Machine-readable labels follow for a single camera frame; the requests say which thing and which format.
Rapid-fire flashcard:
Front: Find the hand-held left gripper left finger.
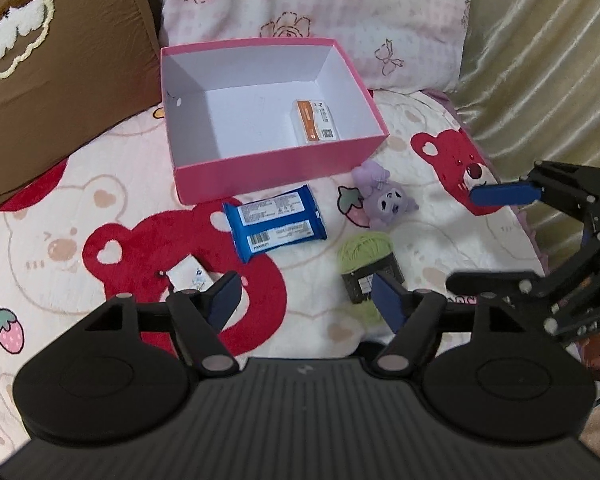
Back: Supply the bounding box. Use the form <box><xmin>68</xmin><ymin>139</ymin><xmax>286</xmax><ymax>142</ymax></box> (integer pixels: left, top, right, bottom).
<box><xmin>82</xmin><ymin>271</ymin><xmax>243</xmax><ymax>376</ymax></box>

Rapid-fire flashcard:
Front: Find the brown embroidered pillow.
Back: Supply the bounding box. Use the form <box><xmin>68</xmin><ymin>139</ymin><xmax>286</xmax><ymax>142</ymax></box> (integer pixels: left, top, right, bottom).
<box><xmin>0</xmin><ymin>0</ymin><xmax>162</xmax><ymax>213</ymax></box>

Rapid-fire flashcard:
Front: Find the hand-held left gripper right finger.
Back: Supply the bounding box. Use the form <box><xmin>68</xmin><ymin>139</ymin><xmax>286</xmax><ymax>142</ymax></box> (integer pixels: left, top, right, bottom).
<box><xmin>371</xmin><ymin>272</ymin><xmax>521</xmax><ymax>378</ymax></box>

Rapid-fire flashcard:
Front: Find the green yarn ball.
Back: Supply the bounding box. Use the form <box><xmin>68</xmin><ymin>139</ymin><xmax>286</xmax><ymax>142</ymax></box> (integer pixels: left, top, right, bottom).
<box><xmin>339</xmin><ymin>232</ymin><xmax>406</xmax><ymax>325</ymax></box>

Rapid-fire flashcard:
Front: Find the pink cardboard box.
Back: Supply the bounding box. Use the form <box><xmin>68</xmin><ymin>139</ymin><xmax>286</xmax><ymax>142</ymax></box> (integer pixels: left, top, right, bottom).
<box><xmin>160</xmin><ymin>36</ymin><xmax>391</xmax><ymax>206</ymax></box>

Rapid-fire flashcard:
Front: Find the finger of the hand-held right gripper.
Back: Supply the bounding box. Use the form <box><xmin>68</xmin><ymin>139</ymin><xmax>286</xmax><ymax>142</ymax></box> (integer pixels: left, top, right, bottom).
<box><xmin>445</xmin><ymin>240</ymin><xmax>600</xmax><ymax>311</ymax></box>
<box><xmin>469</xmin><ymin>160</ymin><xmax>600</xmax><ymax>241</ymax></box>

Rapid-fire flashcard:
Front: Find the beige satin curtain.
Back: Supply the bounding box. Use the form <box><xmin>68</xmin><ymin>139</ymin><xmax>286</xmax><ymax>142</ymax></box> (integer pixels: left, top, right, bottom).
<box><xmin>450</xmin><ymin>0</ymin><xmax>600</xmax><ymax>281</ymax></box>

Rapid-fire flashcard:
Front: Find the bear printed blanket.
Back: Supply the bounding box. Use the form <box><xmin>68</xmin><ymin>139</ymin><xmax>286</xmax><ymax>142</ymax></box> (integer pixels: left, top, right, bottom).
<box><xmin>0</xmin><ymin>87</ymin><xmax>551</xmax><ymax>461</ymax></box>

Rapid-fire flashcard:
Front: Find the blue wet wipes packet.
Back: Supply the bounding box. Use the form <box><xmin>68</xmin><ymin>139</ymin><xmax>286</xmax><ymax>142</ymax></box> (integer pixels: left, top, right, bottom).
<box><xmin>222</xmin><ymin>184</ymin><xmax>328</xmax><ymax>263</ymax></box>

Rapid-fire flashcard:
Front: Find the pink floral pillow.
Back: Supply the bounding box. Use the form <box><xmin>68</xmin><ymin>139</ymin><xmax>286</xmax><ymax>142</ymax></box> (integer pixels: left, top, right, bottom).
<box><xmin>150</xmin><ymin>0</ymin><xmax>473</xmax><ymax>93</ymax></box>

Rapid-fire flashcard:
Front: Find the small white box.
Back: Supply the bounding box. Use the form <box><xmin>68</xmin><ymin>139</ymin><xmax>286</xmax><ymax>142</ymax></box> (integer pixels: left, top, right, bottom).
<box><xmin>160</xmin><ymin>255</ymin><xmax>216</xmax><ymax>293</ymax></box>

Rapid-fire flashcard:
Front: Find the orange and white packet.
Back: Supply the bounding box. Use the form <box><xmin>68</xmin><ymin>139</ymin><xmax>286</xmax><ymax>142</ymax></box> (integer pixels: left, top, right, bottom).
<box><xmin>292</xmin><ymin>99</ymin><xmax>342</xmax><ymax>145</ymax></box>

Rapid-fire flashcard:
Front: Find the purple plush toy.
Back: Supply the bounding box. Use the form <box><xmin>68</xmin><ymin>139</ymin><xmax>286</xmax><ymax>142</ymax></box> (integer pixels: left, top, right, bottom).
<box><xmin>351</xmin><ymin>161</ymin><xmax>420</xmax><ymax>231</ymax></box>

